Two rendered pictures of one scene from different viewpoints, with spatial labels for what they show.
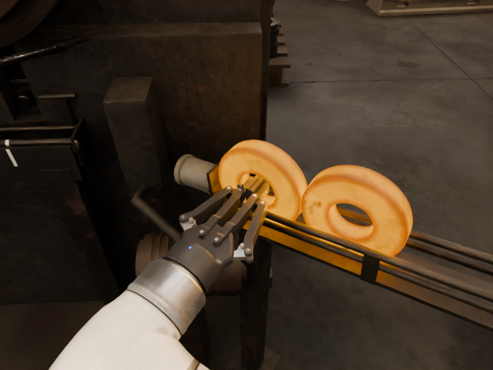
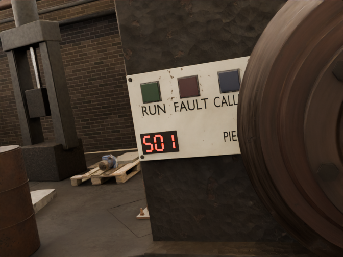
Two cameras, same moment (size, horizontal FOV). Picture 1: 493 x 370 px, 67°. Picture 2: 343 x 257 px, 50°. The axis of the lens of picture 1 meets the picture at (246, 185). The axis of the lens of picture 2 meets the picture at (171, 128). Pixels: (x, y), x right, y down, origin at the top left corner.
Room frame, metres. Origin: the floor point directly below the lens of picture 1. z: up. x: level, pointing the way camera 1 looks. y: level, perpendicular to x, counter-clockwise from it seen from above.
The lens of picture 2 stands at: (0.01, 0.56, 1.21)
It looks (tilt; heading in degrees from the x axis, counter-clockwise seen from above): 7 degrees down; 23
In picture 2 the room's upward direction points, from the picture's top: 8 degrees counter-clockwise
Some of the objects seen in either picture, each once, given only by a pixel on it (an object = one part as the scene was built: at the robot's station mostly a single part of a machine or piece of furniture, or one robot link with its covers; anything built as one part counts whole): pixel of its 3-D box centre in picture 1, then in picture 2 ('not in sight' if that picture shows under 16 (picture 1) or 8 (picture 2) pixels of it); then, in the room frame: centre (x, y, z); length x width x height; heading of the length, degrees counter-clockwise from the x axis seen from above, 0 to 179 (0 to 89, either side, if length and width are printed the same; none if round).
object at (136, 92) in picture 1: (141, 139); not in sight; (0.62, 0.21, 0.68); 0.11 x 0.08 x 0.24; 3
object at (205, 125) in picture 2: not in sight; (193, 111); (0.69, 0.79, 1.15); 0.26 x 0.02 x 0.18; 93
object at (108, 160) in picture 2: not in sight; (111, 161); (4.37, 3.36, 0.25); 0.40 x 0.24 x 0.22; 3
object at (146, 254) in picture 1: (201, 310); not in sight; (0.48, 0.11, 0.27); 0.22 x 0.13 x 0.53; 93
